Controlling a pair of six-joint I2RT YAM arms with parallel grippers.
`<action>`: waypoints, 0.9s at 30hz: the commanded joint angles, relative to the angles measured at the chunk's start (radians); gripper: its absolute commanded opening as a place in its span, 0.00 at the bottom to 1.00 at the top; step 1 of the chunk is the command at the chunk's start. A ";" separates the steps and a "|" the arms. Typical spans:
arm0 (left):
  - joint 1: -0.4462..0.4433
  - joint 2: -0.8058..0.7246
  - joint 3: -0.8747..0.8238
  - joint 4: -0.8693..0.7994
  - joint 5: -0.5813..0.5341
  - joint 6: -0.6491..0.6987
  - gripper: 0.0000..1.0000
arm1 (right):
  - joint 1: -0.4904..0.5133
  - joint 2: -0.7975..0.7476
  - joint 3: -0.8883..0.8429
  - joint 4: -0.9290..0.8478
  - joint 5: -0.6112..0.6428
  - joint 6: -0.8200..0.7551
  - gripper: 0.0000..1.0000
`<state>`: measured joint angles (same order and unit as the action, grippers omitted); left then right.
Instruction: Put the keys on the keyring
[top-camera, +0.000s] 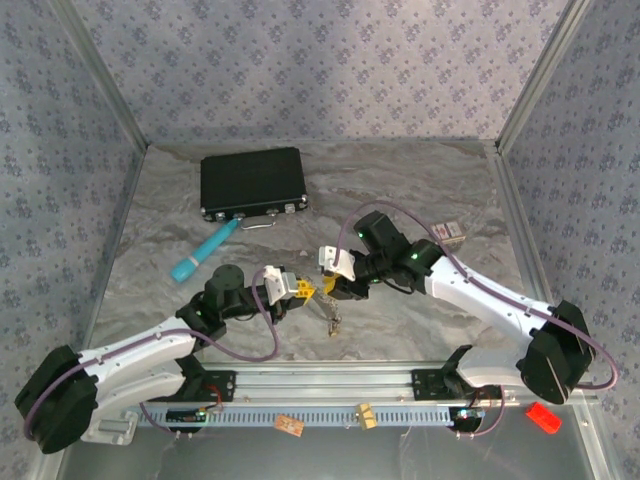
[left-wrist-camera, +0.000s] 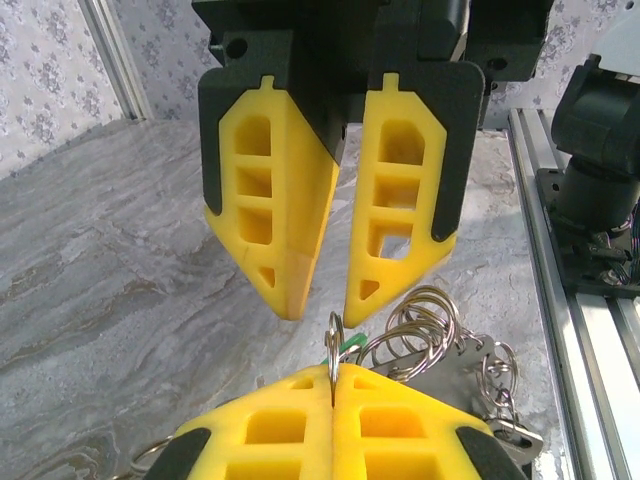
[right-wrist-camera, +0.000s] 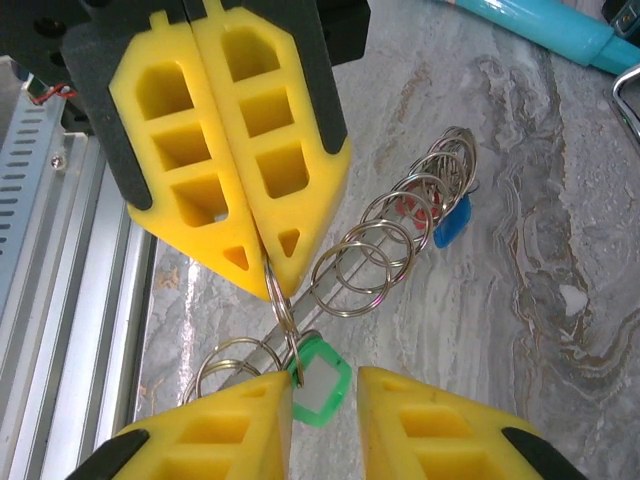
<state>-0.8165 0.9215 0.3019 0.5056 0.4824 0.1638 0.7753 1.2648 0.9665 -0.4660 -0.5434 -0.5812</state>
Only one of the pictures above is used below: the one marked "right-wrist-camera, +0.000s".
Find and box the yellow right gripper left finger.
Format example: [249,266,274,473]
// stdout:
[72,371,295,480]

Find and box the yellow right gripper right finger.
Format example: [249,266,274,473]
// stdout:
[354,365,590,480]

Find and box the green key tag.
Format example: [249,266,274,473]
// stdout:
[262,257,348,429]

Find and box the red key tag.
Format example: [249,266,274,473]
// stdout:
[393,193,437,234]

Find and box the metal key organiser with rings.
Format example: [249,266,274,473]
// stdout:
[183,124,482,404]

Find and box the blue key tag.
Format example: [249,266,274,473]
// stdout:
[432,192,474,250]

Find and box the left circuit board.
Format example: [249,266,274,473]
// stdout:
[25,72,80,107]

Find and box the teal plastic tube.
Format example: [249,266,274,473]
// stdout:
[438,0,640,77]

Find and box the grey slotted cable duct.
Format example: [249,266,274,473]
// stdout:
[0,92,69,316]

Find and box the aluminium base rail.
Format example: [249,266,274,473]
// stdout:
[0,127,160,480]

